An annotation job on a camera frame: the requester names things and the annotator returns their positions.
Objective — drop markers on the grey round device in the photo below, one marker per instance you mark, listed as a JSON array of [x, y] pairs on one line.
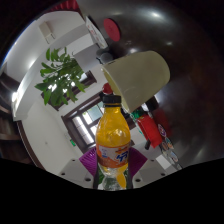
[[106, 56]]

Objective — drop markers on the pale yellow cup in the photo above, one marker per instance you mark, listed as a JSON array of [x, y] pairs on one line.
[[140, 78]]

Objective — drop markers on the orange soda plastic bottle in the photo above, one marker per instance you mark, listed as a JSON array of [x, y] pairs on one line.
[[113, 133]]

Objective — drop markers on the white wall radiator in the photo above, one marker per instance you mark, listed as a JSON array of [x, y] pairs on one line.
[[47, 32]]

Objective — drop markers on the green plant in white pot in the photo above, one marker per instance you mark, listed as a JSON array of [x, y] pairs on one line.
[[60, 76]]

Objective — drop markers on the small red round fruit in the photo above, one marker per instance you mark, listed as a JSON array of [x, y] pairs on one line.
[[107, 88]]

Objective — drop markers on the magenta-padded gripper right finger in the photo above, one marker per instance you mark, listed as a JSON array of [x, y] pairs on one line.
[[150, 171]]

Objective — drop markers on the red carpeted staircase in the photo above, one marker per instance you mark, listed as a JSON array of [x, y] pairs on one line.
[[66, 5]]

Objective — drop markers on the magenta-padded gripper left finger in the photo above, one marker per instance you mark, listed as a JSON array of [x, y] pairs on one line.
[[76, 171]]

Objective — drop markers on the white printed paper sheet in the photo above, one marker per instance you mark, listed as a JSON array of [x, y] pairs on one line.
[[96, 33]]

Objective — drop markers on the green exit sign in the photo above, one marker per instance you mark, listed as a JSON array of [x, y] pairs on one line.
[[72, 142]]

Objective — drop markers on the dark wooden double door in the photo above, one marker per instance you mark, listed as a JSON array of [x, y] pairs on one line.
[[83, 126]]

